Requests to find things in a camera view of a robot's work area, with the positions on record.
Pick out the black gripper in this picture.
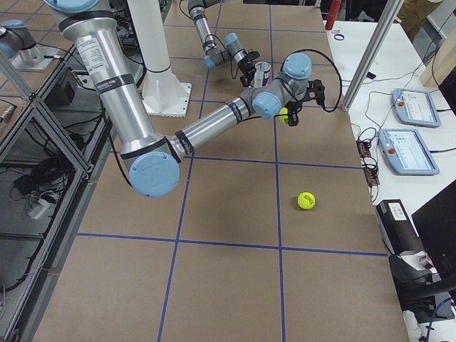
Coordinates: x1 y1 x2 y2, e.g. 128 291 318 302
237 56 257 88
284 98 304 126

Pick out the yellow tennis ball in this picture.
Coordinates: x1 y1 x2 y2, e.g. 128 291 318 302
297 192 316 210
279 108 289 125

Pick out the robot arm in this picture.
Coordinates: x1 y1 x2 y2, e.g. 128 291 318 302
46 1 312 197
187 0 259 87

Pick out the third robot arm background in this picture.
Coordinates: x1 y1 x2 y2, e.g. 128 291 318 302
1 19 59 72

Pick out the orange circuit board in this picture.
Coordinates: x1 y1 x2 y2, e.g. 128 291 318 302
356 139 371 158

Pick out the teach pendant near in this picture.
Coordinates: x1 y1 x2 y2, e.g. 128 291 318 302
378 129 440 176

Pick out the teach pendant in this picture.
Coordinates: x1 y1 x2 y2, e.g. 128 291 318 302
378 129 440 176
392 88 441 128

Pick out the brown paper table cover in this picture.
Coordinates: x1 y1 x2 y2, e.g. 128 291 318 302
33 4 410 342

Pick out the teach pendant far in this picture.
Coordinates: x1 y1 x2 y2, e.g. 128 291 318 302
392 88 441 128

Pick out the black box with label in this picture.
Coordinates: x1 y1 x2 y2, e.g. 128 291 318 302
375 199 425 256

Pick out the black monitor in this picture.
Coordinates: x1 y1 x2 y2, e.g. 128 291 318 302
412 181 456 279

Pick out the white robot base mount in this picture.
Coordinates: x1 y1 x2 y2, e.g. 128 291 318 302
142 71 192 117

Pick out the aluminium frame post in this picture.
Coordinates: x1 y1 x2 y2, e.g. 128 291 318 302
341 0 404 112

